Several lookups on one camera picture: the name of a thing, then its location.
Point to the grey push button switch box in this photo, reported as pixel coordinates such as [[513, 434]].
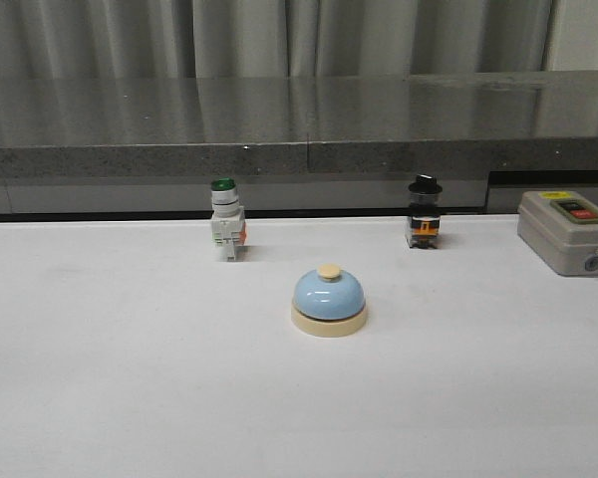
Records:
[[561, 227]]

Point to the green pushbutton switch white body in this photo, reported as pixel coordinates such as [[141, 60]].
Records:
[[228, 225]]

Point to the black rotary selector switch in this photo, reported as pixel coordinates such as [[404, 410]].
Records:
[[424, 220]]

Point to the grey curtain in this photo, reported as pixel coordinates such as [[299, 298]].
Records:
[[211, 39]]

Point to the blue desk bell cream base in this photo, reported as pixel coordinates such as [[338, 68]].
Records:
[[328, 302]]

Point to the grey stone counter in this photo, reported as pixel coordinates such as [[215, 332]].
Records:
[[149, 148]]

